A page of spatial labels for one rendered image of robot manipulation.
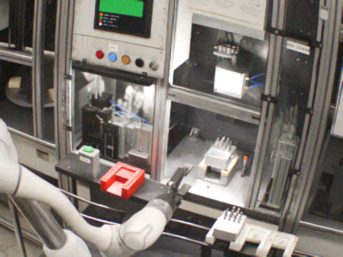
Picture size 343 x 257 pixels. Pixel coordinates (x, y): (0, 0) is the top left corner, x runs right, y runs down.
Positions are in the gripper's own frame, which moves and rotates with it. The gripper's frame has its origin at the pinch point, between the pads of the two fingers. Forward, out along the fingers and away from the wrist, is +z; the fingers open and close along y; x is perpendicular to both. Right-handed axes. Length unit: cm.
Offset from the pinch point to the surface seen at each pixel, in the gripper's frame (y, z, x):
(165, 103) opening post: 14.8, 21.4, 18.9
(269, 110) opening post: 23.4, 21.4, -21.7
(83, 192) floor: -112, 101, 109
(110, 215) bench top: -44, 16, 39
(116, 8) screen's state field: 52, 18, 40
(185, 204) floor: -112, 126, 43
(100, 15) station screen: 48, 18, 48
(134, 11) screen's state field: 51, 18, 33
